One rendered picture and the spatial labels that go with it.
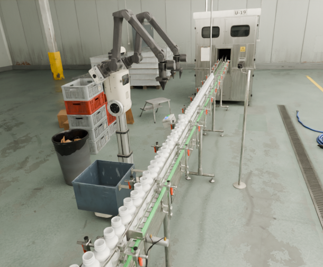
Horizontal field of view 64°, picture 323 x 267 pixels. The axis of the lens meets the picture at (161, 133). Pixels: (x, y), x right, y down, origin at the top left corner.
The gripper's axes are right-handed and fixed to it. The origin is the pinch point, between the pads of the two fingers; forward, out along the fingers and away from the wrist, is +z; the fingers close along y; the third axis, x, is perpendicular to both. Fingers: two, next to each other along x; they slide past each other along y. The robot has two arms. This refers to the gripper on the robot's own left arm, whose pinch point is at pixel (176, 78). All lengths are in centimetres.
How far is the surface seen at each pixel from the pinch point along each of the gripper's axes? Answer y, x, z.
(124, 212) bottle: -16, 159, 23
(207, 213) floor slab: -32, 13, 140
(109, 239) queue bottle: -15, 172, 25
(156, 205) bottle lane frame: -20, 132, 39
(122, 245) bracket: -20, 171, 27
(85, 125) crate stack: 169, -86, 90
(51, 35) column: 684, -697, -30
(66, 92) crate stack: 189, -84, 39
